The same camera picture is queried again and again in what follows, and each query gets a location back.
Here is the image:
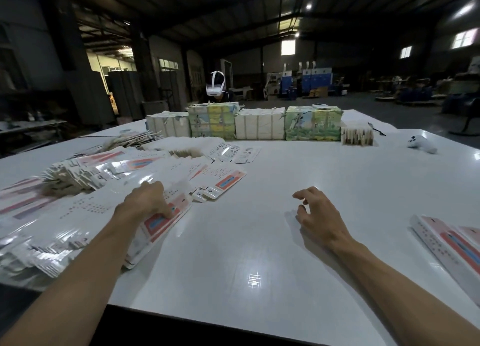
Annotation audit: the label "person's right hand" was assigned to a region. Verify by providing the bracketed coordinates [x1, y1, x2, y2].
[292, 186, 355, 255]

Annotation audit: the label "person's left hand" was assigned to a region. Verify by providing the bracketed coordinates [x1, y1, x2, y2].
[114, 180, 176, 231]

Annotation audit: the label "pile of carton blanks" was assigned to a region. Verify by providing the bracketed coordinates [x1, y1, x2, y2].
[0, 135, 261, 279]

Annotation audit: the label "person's left forearm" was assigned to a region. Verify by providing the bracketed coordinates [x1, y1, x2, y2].
[0, 214, 147, 346]

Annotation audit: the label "person's right forearm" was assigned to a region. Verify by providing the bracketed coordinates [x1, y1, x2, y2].
[330, 235, 480, 346]

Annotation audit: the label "pile of grey flat sheets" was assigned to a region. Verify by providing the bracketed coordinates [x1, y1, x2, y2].
[82, 130, 160, 154]

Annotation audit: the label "row of white cartons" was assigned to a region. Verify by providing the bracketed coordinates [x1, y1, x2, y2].
[234, 107, 287, 141]
[145, 111, 192, 138]

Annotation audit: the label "small beige card stack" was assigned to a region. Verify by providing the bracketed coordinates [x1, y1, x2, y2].
[341, 126, 375, 147]

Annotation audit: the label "green printed carton bundle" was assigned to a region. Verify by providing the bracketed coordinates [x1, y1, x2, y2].
[285, 104, 345, 142]

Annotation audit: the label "grey crate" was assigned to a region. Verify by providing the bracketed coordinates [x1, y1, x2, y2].
[142, 100, 170, 117]

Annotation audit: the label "green yellow carton bundle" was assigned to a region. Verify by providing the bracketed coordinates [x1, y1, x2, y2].
[186, 102, 242, 141]

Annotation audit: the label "dark grey cabinet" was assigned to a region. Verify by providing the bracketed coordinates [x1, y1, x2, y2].
[107, 70, 145, 122]

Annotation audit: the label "small white object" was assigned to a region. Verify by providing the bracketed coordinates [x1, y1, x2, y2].
[407, 133, 438, 155]

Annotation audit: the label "grey side table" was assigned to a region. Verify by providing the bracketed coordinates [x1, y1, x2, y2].
[0, 119, 69, 156]

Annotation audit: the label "blue machine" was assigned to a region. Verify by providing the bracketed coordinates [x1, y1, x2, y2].
[281, 60, 333, 97]

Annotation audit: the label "white headset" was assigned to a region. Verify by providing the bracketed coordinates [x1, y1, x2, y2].
[206, 70, 227, 98]

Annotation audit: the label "blue bins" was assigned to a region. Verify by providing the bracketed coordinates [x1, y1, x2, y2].
[441, 93, 480, 117]

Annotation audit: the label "black floor stand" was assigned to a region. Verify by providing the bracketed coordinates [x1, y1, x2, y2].
[448, 87, 480, 138]

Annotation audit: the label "double wall window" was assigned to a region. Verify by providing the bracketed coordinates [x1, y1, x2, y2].
[451, 28, 479, 50]

